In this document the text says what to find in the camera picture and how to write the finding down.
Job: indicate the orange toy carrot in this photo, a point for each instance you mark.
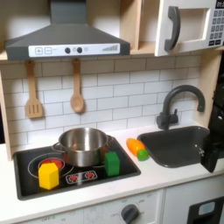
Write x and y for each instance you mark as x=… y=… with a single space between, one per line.
x=136 y=146

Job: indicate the green toy block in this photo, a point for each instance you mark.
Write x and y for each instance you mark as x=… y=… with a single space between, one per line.
x=112 y=164

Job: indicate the dark grey sink basin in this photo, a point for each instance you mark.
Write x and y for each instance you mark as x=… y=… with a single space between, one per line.
x=175 y=147

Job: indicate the dark grey tap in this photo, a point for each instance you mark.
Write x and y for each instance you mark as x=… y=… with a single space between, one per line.
x=169 y=112

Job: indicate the dark grey oven knob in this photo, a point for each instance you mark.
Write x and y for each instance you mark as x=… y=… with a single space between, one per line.
x=129 y=213

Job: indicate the white toy microwave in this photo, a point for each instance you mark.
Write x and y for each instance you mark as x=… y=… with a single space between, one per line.
x=189 y=23

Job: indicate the steel pot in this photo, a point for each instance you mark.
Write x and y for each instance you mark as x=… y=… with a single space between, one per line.
x=83 y=145

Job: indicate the wooden shelf unit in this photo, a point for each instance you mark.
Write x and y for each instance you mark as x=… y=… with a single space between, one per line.
x=132 y=26

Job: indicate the wooden spoon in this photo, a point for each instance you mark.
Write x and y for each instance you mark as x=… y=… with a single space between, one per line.
x=77 y=100

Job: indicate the yellow toy block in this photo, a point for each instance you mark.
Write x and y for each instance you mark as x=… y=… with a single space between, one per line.
x=48 y=176

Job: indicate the black toy stove top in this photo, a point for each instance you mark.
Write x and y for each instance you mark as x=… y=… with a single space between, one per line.
x=32 y=186

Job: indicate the grey range hood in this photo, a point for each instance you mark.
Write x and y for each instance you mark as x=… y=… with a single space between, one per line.
x=68 y=38

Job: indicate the wooden slotted spatula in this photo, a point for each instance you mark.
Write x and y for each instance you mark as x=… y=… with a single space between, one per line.
x=33 y=108

